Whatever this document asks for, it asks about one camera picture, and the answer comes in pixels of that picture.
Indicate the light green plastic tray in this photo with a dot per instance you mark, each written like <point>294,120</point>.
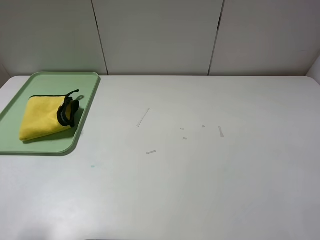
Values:
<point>47,83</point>

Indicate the clear tape strip on table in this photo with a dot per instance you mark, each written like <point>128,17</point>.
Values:
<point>220,131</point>

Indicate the yellow towel with black trim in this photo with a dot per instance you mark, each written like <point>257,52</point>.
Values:
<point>46,115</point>

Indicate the short clear tape strip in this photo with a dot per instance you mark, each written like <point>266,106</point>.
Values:
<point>151,152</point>

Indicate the long clear tape strip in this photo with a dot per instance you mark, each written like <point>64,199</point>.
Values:
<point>142,118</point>

